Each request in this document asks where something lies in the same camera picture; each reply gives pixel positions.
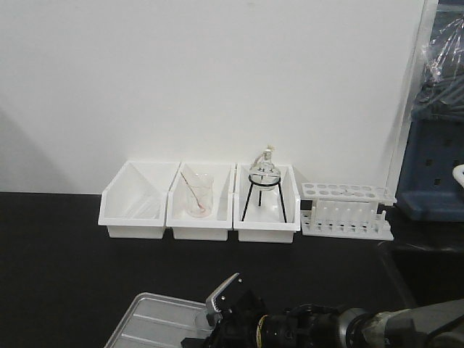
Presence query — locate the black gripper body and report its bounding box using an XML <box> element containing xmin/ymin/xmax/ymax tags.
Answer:
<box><xmin>181</xmin><ymin>290</ymin><xmax>268</xmax><ymax>347</ymax></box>

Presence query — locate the clear glass beaker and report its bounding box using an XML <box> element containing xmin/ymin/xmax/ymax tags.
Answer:
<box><xmin>194</xmin><ymin>310</ymin><xmax>215</xmax><ymax>331</ymax></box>

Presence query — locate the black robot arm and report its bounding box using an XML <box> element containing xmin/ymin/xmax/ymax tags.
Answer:
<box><xmin>181</xmin><ymin>291</ymin><xmax>463</xmax><ymax>347</ymax></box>

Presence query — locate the silver metal tray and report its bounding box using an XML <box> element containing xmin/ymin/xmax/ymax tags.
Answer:
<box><xmin>105</xmin><ymin>292</ymin><xmax>212</xmax><ymax>347</ymax></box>

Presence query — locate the glass beaker in bin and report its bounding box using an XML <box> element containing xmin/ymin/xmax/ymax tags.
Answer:
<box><xmin>186</xmin><ymin>173</ymin><xmax>214</xmax><ymax>218</ymax></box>

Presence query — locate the white storage bin middle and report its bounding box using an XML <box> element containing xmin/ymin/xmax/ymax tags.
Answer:
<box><xmin>166</xmin><ymin>162</ymin><xmax>236</xmax><ymax>241</ymax></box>

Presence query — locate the white storage bin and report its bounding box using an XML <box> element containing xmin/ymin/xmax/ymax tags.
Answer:
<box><xmin>98</xmin><ymin>161</ymin><xmax>180</xmax><ymax>239</ymax></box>
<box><xmin>233</xmin><ymin>163</ymin><xmax>301</xmax><ymax>244</ymax></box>
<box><xmin>166</xmin><ymin>162</ymin><xmax>236</xmax><ymax>241</ymax></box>

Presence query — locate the white storage bin right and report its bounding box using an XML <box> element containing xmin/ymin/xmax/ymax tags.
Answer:
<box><xmin>233</xmin><ymin>163</ymin><xmax>301</xmax><ymax>244</ymax></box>

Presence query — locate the glass stirring rod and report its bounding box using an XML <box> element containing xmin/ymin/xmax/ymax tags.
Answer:
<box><xmin>181</xmin><ymin>173</ymin><xmax>204</xmax><ymax>213</ymax></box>

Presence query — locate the round glass flask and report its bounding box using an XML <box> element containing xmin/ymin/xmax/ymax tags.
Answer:
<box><xmin>249</xmin><ymin>145</ymin><xmax>281</xmax><ymax>191</ymax></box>

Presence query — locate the white storage bin left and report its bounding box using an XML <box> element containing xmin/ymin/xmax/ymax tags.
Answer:
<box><xmin>98</xmin><ymin>161</ymin><xmax>180</xmax><ymax>239</ymax></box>

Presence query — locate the white test tube rack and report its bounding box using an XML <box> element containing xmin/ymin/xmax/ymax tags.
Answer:
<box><xmin>301</xmin><ymin>182</ymin><xmax>397</xmax><ymax>241</ymax></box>

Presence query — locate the black lab sink basin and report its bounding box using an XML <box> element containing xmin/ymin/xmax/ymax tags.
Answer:
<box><xmin>378</xmin><ymin>241</ymin><xmax>463</xmax><ymax>307</ymax></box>

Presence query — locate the grey pegboard drying rack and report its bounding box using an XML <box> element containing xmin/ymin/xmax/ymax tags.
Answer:
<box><xmin>396</xmin><ymin>1</ymin><xmax>463</xmax><ymax>222</ymax></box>

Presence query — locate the white gooseneck lab faucet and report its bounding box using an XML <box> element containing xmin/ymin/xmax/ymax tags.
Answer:
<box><xmin>452</xmin><ymin>164</ymin><xmax>464</xmax><ymax>187</ymax></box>

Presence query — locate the clear plastic bag of pegs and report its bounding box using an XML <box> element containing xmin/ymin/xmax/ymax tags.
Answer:
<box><xmin>414</xmin><ymin>12</ymin><xmax>463</xmax><ymax>122</ymax></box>

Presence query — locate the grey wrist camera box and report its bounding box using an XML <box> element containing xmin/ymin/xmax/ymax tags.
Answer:
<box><xmin>205</xmin><ymin>273</ymin><xmax>245</xmax><ymax>326</ymax></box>

